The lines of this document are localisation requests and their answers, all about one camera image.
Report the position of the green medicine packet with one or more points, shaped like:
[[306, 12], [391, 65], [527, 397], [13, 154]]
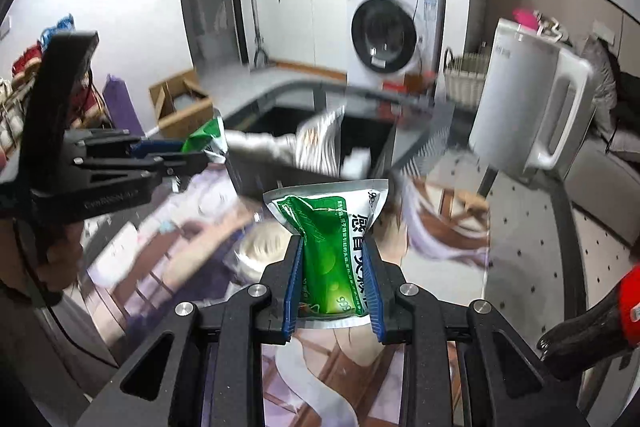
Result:
[[330, 237], [205, 139]]

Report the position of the person's left hand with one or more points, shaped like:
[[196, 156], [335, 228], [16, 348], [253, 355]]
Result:
[[55, 247]]

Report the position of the white lower cabinets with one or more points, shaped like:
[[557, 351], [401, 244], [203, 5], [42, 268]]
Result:
[[300, 22]]

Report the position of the black cardboard box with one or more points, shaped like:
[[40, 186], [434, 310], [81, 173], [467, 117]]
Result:
[[280, 122]]

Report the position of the wall outlet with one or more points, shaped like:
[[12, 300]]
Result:
[[605, 30]]

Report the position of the shoe rack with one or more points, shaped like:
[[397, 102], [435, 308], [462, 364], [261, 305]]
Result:
[[25, 72]]

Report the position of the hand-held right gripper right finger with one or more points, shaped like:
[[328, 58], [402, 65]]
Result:
[[375, 297]]

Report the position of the black jacket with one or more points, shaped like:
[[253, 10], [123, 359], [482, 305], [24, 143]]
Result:
[[627, 102]]

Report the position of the grey sofa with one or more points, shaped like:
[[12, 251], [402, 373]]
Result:
[[610, 207]]

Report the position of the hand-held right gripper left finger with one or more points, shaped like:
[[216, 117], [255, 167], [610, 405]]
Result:
[[292, 297]]

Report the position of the purple mat bag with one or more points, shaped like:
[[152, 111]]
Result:
[[122, 107]]

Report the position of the white washing machine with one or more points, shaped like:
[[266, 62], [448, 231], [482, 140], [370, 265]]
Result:
[[390, 32]]

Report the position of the white electric kettle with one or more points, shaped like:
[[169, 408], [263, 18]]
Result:
[[520, 107]]

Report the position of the pile of colourful clothes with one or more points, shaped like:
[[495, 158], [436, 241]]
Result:
[[530, 18]]

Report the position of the wicker basket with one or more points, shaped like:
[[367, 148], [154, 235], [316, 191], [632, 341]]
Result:
[[465, 79]]

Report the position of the printed table mat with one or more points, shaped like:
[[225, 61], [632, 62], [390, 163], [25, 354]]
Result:
[[190, 252]]

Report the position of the red box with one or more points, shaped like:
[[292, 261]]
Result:
[[400, 84]]

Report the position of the brown cardboard box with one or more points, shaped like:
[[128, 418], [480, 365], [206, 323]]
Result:
[[185, 112]]

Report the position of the mop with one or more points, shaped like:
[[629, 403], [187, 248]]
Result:
[[257, 32]]

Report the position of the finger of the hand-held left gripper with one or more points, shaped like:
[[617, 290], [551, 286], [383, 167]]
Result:
[[157, 147], [170, 167]]

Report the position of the white red-edged packet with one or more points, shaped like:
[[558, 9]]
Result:
[[320, 142]]

